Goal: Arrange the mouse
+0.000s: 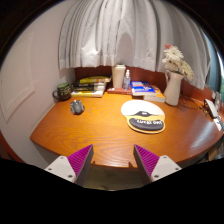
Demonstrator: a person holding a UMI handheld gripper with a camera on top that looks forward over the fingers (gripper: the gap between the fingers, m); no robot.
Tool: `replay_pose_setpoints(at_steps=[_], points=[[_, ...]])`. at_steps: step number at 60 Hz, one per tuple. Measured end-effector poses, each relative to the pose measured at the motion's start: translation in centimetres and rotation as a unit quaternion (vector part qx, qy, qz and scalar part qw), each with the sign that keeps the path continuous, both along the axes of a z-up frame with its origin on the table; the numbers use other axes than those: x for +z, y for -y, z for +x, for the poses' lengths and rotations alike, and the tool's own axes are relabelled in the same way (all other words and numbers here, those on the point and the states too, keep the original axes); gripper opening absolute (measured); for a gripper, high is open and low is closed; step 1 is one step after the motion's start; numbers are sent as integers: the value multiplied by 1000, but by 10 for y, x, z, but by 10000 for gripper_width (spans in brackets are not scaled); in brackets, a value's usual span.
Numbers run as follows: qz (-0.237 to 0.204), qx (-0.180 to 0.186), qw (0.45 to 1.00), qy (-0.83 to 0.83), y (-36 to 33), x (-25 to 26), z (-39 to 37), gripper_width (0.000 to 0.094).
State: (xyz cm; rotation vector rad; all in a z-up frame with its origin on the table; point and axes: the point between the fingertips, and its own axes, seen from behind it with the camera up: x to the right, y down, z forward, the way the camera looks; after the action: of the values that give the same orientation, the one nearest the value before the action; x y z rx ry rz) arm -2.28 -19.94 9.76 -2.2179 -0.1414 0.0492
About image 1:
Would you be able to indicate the yellow and white book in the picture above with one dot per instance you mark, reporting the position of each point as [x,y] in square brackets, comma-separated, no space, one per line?
[87,94]

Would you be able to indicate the beige tumbler with lid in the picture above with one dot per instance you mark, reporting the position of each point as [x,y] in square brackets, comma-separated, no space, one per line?
[118,76]

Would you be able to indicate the white flower bouquet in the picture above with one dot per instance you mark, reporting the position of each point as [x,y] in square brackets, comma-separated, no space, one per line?
[176,61]

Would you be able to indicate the clear spray bottle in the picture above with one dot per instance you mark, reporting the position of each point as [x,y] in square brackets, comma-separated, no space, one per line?
[126,81]

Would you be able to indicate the dark green mug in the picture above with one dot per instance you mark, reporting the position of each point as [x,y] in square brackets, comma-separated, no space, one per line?
[64,91]

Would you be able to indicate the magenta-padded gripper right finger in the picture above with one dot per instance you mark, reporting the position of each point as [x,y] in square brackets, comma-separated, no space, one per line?
[163,166]

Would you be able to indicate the window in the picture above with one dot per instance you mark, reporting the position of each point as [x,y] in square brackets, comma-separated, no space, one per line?
[213,66]

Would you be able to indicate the red-brown book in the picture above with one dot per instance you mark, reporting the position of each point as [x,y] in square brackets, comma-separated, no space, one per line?
[116,90]

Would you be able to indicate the orange book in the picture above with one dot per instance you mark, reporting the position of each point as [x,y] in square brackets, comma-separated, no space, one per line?
[159,96]

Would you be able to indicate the white tablet device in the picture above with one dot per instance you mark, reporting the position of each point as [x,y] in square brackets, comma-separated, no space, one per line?
[211,108]

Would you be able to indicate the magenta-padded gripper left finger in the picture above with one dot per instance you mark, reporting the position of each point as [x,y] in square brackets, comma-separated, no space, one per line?
[61,166]

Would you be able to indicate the white pitcher vase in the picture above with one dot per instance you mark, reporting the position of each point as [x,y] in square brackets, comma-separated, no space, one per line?
[173,90]

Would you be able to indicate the white pleated curtain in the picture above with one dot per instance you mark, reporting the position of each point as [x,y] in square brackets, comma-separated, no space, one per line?
[133,33]

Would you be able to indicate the grey black computer mouse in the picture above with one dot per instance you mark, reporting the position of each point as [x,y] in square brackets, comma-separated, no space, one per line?
[77,107]

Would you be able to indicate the blue book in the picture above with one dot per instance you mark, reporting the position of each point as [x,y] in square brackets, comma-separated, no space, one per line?
[141,87]

